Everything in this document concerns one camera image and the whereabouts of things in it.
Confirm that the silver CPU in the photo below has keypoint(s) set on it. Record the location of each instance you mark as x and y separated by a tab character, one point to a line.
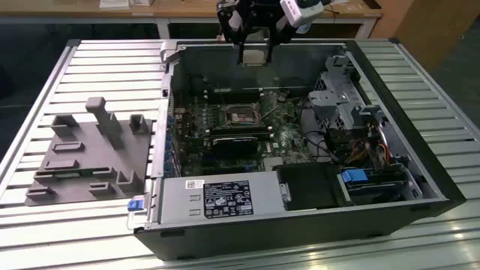
254	57

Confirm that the black NVIDIA graphics card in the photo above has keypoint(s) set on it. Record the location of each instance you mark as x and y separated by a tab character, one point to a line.
233	146

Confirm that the black disk bay cover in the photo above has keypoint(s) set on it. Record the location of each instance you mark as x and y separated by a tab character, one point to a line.
310	185

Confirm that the grey metal drive cage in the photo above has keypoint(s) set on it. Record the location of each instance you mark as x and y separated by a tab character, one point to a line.
337	98

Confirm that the silver chipset heatsink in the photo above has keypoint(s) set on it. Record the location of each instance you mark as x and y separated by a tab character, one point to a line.
273	163

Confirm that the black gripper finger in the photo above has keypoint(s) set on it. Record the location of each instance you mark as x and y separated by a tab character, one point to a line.
240	53
270	53

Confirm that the green motherboard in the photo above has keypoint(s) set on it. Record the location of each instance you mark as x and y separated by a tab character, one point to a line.
284	140

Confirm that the blue case latch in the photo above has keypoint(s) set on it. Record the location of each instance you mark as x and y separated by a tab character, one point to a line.
134	205

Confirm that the white box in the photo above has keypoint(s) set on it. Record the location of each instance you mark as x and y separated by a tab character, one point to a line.
113	4
141	2

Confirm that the wooden desk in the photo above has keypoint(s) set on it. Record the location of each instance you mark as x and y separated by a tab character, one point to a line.
74	12

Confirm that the grey power supply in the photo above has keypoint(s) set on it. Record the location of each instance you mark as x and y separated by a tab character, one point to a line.
176	202

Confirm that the wooden cabinet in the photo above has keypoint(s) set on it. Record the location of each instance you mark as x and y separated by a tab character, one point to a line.
430	28

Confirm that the green RAM stick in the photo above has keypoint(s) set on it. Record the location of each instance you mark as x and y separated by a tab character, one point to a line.
70	174

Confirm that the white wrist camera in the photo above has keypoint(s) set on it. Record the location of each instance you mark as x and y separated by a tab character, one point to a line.
300	15
236	22

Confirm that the grey parts rack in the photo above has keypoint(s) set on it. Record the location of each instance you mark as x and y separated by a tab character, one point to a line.
93	157

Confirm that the CPU socket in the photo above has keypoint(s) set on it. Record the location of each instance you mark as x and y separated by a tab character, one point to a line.
241	115

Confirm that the black PC case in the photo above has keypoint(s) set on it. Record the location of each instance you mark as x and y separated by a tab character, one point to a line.
262	242

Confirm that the dark grey fan shroud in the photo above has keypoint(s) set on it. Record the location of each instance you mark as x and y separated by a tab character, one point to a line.
309	121

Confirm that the black RAM slot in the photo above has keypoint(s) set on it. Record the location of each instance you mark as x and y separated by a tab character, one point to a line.
240	90
240	129
240	134

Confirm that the hard disk in blue carrier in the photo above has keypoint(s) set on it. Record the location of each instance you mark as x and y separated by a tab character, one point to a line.
356	175

